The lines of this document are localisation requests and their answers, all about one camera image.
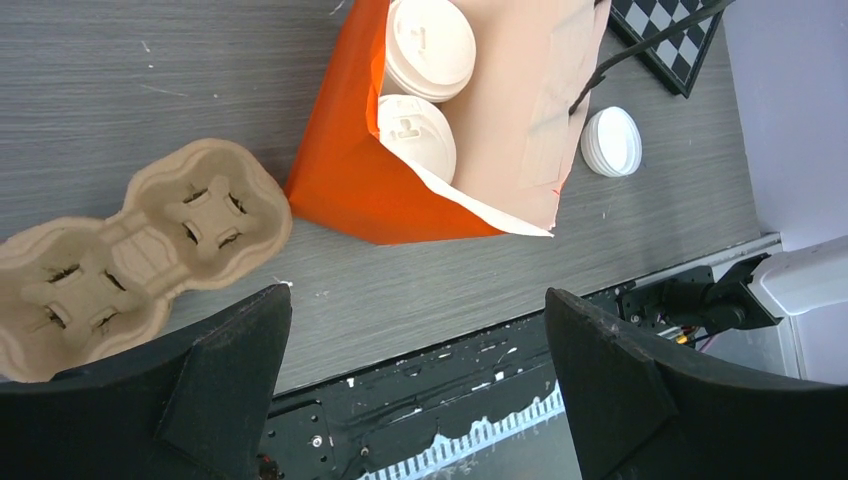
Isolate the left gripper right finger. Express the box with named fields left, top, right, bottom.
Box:
left=544, top=288, right=847, bottom=479

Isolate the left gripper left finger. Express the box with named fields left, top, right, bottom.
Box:
left=1, top=284, right=292, bottom=479

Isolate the stack of white lids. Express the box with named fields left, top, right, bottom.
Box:
left=580, top=106, right=642, bottom=178

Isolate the orange paper bag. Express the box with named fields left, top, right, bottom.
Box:
left=284, top=1, right=616, bottom=244

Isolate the white plastic cup lid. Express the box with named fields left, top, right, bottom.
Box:
left=381, top=0, right=476, bottom=103

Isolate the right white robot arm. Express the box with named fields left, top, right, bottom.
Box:
left=662, top=236, right=847, bottom=335

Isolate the brown cardboard cup carrier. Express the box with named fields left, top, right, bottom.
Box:
left=1, top=138, right=293, bottom=382

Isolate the black white checkerboard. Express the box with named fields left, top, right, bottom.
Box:
left=608, top=0, right=727, bottom=99

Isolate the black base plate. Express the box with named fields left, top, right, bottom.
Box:
left=256, top=311, right=564, bottom=479

